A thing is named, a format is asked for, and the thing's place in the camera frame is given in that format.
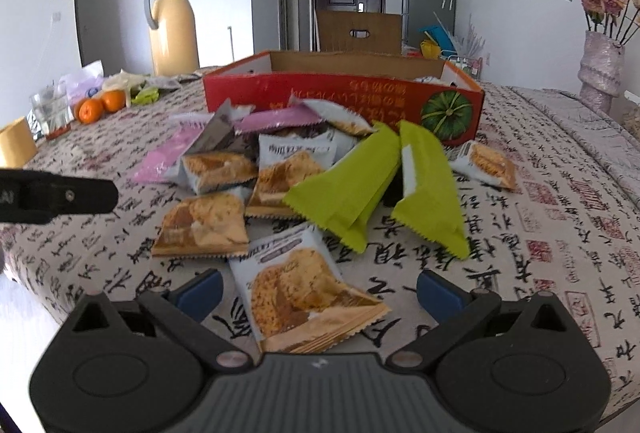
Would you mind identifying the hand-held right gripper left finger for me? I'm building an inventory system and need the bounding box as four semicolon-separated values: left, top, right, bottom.
65;269;252;371

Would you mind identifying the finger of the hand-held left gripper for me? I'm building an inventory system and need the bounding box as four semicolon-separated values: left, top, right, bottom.
0;168;119;225

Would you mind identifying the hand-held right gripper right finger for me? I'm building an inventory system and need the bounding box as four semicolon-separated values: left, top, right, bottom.
390;269;573;371

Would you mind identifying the pile of white snack packets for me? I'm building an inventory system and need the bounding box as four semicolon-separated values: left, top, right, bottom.
151;99;518;258

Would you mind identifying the white oat crisp snack packet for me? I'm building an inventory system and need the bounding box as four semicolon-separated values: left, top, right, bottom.
229;224;391;355

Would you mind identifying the green snack packet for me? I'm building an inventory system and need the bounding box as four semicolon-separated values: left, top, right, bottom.
283;122;401;256
391;120;471;260

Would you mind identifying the light pink snack packet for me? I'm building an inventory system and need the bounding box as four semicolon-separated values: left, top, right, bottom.
129;113;213;185

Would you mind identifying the grey brown snack packet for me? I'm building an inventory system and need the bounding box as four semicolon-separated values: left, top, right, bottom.
192;98;258;159

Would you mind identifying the purple pink snack packet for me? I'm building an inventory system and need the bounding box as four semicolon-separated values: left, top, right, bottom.
232;100;331;136

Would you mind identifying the red cardboard box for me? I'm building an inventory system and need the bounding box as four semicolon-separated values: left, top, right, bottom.
202;50;485;146

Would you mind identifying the yellow object at edge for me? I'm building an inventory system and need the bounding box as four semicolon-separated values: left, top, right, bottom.
0;117;38;168

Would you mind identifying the clear glass cup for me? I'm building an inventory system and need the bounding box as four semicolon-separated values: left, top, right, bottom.
31;86;71;139

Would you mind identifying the lavender plastic bag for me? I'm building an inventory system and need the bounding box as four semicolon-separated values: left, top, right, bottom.
60;60;105;106

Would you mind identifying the yellow thermos jug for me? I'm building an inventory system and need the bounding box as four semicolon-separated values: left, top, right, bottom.
144;0;200;76

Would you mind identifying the pale grey patterned cloth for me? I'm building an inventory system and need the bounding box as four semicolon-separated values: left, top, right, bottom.
505;86;640;214

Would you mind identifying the dried lavender bunch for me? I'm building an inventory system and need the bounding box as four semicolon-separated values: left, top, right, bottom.
452;13;485;59

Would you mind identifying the blue plastic bag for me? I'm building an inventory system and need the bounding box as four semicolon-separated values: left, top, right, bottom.
417;26;453;49

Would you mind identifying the pink ribbed vase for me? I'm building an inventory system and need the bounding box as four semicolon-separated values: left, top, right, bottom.
579;30;627;114

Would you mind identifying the brown wooden chair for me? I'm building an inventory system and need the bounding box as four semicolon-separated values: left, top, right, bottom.
315;10;403;55

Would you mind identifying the wire storage trolley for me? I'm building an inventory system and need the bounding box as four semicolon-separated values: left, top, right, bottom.
444;54;483;79

